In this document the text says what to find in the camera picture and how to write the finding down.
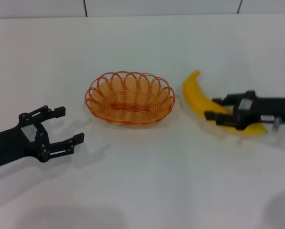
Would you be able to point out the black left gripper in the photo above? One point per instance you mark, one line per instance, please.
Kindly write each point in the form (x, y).
(11, 143)

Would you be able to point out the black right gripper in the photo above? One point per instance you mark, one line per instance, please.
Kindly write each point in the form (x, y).
(268, 107)

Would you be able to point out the yellow banana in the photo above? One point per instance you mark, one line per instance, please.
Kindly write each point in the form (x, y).
(194, 95)

